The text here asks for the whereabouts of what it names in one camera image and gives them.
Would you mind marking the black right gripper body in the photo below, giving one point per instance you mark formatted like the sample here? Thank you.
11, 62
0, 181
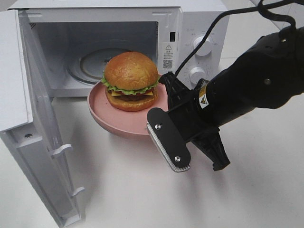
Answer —
188, 123

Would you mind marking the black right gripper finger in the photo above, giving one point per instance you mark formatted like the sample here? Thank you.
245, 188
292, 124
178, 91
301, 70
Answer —
179, 97
210, 143

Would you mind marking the burger with lettuce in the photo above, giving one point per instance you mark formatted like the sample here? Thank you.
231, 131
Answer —
130, 81

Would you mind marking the pink round plate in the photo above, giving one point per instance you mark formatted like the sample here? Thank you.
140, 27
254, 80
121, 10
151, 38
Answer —
126, 124

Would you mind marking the white microwave door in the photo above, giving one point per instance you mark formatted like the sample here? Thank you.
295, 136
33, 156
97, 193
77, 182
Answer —
28, 124

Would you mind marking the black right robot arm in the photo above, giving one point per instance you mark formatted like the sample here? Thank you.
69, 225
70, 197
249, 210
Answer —
266, 76

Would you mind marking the lower white timer knob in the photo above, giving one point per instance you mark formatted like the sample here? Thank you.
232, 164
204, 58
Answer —
196, 74

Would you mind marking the upper white power knob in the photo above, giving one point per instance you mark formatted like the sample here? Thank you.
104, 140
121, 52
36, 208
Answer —
205, 49

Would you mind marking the glass microwave turntable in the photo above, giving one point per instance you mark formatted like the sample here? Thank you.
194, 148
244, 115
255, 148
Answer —
89, 68

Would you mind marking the white microwave oven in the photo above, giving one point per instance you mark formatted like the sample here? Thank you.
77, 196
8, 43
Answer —
164, 30

